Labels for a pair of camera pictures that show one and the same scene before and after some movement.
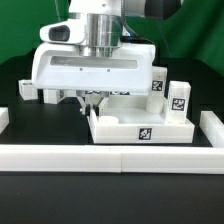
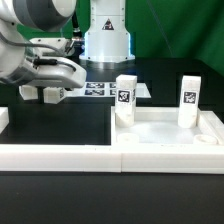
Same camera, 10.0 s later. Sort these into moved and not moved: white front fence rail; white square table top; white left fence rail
Moved: white square table top
Not moved: white left fence rail; white front fence rail
